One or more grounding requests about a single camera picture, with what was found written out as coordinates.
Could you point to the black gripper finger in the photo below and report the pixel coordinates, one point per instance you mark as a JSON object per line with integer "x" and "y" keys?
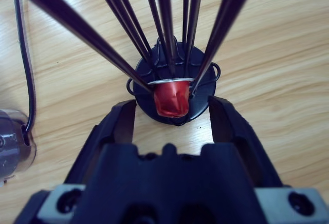
{"x": 113, "y": 123}
{"x": 231, "y": 123}

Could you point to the red coffee capsule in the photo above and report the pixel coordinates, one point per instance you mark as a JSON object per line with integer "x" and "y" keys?
{"x": 171, "y": 100}

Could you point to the black capsule holder with rods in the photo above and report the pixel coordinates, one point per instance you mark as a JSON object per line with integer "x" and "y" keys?
{"x": 200, "y": 100}

